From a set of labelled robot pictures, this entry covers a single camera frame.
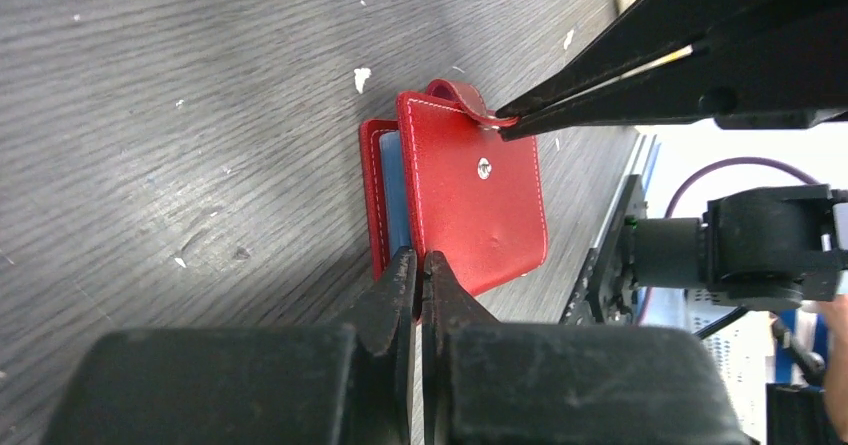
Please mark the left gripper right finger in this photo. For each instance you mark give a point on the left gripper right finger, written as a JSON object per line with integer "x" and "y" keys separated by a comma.
{"x": 490, "y": 382}

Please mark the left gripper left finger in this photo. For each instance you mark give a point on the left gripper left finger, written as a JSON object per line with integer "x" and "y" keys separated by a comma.
{"x": 345, "y": 381}

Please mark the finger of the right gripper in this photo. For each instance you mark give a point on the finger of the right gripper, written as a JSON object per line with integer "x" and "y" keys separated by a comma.
{"x": 651, "y": 33}
{"x": 799, "y": 67}

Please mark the red card holder wallet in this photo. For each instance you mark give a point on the red card holder wallet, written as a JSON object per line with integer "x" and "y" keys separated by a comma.
{"x": 439, "y": 177}

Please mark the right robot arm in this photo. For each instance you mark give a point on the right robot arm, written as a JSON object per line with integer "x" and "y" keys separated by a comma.
{"x": 759, "y": 249}

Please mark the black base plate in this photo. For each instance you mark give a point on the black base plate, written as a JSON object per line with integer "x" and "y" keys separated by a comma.
{"x": 606, "y": 291}

